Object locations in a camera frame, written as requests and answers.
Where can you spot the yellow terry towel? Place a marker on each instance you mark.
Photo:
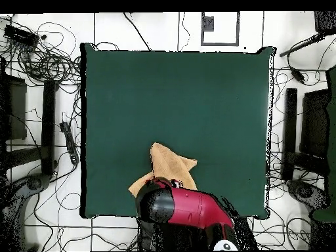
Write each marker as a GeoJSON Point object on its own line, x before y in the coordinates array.
{"type": "Point", "coordinates": [168, 162]}

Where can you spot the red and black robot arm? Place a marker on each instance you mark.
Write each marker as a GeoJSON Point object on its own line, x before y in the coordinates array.
{"type": "Point", "coordinates": [194, 207]}

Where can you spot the black flat box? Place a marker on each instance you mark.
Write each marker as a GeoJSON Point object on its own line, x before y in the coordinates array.
{"type": "Point", "coordinates": [315, 123]}
{"type": "Point", "coordinates": [15, 110]}

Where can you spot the dark green table cloth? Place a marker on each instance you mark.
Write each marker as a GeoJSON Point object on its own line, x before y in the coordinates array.
{"type": "Point", "coordinates": [118, 92]}

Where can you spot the black power strip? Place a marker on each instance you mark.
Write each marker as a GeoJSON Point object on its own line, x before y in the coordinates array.
{"type": "Point", "coordinates": [69, 141]}

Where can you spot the black stand bar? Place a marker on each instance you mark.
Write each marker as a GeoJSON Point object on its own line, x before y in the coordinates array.
{"type": "Point", "coordinates": [48, 126]}
{"type": "Point", "coordinates": [290, 126]}

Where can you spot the dark grey square plate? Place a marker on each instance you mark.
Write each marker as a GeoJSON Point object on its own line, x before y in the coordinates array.
{"type": "Point", "coordinates": [208, 24]}

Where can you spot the black power adapter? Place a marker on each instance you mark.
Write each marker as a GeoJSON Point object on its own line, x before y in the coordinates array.
{"type": "Point", "coordinates": [298, 74]}

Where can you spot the dark green hanging cloth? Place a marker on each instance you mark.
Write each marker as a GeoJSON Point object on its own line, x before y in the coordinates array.
{"type": "Point", "coordinates": [332, 118]}

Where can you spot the black boom pole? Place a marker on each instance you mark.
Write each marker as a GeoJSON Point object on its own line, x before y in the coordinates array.
{"type": "Point", "coordinates": [302, 46]}

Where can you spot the black network box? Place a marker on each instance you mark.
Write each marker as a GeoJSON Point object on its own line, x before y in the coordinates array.
{"type": "Point", "coordinates": [21, 35]}

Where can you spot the black speckled box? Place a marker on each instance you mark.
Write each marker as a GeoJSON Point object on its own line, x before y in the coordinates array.
{"type": "Point", "coordinates": [325, 22]}

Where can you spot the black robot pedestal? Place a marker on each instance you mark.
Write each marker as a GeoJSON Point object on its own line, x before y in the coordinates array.
{"type": "Point", "coordinates": [157, 236]}

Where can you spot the grey floor tape frame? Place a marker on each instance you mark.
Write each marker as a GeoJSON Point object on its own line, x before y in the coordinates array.
{"type": "Point", "coordinates": [237, 31]}

